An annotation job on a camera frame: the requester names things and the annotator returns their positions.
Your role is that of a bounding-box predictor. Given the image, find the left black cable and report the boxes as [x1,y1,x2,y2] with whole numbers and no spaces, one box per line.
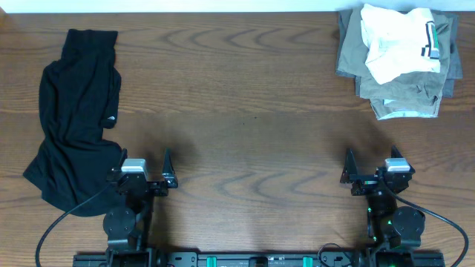
[35,181,112,267]

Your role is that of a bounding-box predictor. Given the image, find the olive khaki folded garment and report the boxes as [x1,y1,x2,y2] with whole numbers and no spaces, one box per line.
[347,7,450,105]

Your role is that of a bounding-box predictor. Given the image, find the black t-shirt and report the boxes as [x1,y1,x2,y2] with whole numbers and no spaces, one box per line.
[23,29,122,217]

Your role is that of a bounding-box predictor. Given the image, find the black cable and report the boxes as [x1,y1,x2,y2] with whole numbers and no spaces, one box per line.
[378,177,470,267]
[35,181,112,267]

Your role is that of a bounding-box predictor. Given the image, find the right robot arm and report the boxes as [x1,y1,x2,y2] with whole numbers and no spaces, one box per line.
[340,147,425,267]

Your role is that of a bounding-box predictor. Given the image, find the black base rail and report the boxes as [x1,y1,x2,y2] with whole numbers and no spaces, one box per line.
[72,251,446,267]

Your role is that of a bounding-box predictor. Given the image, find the grey folded garment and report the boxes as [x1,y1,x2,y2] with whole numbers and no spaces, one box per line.
[335,9,463,98]

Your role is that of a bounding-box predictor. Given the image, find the light blue folded garment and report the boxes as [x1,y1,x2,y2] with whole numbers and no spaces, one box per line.
[370,99,440,120]

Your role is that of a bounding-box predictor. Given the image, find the right black cable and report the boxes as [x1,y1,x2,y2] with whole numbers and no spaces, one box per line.
[378,177,470,267]

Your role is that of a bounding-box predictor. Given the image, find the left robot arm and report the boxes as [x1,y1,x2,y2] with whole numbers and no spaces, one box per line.
[102,149,178,267]

